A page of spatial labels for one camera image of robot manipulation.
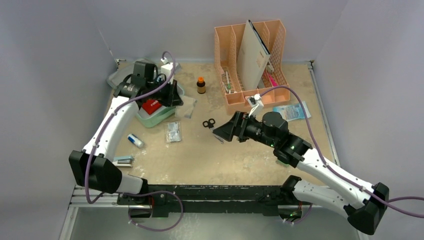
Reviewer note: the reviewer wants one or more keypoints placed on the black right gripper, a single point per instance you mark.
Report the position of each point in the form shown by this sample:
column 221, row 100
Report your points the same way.
column 239, row 126

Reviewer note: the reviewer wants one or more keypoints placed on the blue wet wipes pack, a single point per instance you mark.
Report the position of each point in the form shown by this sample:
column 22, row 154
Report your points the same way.
column 293, row 111

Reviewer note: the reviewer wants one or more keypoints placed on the pink item in organizer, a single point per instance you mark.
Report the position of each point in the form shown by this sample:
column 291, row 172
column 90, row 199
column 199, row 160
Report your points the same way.
column 272, row 80

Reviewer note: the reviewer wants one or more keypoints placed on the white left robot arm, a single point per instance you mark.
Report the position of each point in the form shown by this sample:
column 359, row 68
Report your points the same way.
column 92, row 166

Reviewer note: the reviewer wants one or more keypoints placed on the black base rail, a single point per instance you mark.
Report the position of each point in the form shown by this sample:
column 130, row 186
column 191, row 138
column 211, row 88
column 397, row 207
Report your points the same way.
column 267, row 200

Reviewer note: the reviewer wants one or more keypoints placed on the gauze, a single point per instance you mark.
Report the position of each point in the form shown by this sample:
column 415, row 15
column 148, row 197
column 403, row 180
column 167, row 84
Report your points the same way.
column 186, row 110

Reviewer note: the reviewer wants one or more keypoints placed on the beige folder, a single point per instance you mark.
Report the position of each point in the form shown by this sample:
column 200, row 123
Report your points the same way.
column 252, row 58

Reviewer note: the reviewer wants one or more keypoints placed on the peach desk file organizer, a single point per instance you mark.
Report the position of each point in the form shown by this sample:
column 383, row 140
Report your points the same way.
column 227, row 40

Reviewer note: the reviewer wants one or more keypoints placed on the red first aid pouch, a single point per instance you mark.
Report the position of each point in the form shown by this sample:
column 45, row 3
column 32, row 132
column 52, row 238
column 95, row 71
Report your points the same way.
column 151, row 106

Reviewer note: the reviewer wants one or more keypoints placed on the black handled scissors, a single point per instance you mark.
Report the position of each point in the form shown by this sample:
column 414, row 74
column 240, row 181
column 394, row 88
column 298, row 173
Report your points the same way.
column 210, row 125

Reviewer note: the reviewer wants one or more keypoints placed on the clear bag alcohol pads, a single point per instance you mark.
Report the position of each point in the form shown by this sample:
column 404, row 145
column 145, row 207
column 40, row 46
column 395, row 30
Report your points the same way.
column 173, row 132

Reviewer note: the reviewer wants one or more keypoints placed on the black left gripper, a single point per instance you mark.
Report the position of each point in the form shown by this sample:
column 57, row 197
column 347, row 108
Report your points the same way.
column 176, row 100

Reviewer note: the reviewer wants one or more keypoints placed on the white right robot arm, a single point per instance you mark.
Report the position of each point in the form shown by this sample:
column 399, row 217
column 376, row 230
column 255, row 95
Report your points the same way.
column 351, row 197

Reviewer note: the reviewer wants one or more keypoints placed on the blue white stapler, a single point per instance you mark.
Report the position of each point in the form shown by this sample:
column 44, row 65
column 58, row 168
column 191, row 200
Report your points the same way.
column 123, row 161

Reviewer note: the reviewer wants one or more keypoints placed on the small white blue tube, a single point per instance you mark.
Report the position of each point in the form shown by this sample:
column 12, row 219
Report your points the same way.
column 135, row 141

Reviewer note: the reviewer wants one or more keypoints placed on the brown bottle orange cap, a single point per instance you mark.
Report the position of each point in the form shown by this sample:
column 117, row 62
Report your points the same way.
column 201, row 85

